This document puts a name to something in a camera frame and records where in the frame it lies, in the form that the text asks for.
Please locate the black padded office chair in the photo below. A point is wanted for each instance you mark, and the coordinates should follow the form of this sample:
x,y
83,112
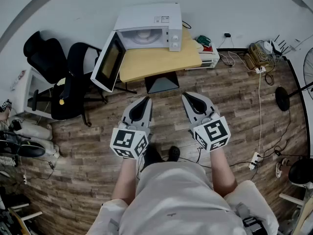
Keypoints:
x,y
44,55

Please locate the green packet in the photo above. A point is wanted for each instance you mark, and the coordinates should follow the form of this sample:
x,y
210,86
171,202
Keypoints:
x,y
204,40

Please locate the person's right forearm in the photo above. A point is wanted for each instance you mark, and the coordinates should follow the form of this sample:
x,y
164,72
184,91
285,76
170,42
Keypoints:
x,y
222,172

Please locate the person's white shirt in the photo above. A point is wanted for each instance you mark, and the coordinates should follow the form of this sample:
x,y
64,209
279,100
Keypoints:
x,y
176,199

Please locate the person's left black shoe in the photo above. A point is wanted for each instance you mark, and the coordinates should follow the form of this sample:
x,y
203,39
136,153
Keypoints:
x,y
151,153

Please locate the black mesh office chair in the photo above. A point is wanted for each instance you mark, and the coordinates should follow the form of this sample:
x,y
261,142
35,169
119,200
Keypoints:
x,y
80,57

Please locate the cream crumpled paper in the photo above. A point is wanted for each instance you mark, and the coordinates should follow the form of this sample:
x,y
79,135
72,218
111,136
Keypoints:
x,y
61,81

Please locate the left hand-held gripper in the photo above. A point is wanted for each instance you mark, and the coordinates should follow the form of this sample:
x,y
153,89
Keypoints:
x,y
128,141

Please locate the white wooden frame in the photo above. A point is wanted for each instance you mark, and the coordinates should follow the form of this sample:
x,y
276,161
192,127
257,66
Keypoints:
x,y
293,199
27,215

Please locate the small yellow object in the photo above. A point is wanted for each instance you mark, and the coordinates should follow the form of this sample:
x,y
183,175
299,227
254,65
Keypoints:
x,y
61,101

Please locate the person's right black shoe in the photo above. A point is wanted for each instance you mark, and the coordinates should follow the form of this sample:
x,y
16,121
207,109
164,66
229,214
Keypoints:
x,y
174,153

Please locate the beige sandals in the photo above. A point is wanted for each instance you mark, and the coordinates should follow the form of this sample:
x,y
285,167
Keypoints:
x,y
281,169

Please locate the white toaster oven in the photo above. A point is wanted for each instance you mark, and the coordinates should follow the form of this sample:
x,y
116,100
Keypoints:
x,y
207,57

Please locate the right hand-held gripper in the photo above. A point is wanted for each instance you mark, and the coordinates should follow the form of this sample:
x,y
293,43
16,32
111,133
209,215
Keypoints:
x,y
212,133

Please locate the black round seat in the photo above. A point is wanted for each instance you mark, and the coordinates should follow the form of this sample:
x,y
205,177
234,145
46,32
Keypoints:
x,y
300,172

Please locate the white side cabinet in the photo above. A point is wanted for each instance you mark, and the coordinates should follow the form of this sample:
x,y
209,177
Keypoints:
x,y
28,82

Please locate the small white power strip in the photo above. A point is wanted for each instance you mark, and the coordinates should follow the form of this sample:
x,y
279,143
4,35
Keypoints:
x,y
260,69

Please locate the black wall power adapter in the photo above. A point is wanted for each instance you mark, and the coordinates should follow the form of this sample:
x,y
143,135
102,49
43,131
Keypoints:
x,y
227,35

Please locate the light wooden table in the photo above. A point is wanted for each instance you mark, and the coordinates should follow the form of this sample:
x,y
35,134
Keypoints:
x,y
159,62

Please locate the white router with black antennas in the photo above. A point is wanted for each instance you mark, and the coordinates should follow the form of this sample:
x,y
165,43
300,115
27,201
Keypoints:
x,y
278,46

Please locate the black fan stand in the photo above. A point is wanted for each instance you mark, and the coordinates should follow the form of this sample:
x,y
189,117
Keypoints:
x,y
282,99

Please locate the person's black shoe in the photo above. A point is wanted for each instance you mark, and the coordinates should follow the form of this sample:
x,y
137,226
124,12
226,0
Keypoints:
x,y
151,153
174,153

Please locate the long white power strip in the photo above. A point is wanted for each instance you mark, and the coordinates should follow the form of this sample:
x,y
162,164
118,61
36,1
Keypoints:
x,y
254,161

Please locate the red packet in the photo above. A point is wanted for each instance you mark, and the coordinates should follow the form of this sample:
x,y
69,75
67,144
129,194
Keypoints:
x,y
207,48

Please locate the person's left forearm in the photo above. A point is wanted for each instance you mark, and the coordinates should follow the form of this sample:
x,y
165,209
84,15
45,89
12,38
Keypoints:
x,y
124,180

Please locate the white microwave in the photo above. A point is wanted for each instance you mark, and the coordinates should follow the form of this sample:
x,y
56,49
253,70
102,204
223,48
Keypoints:
x,y
146,16

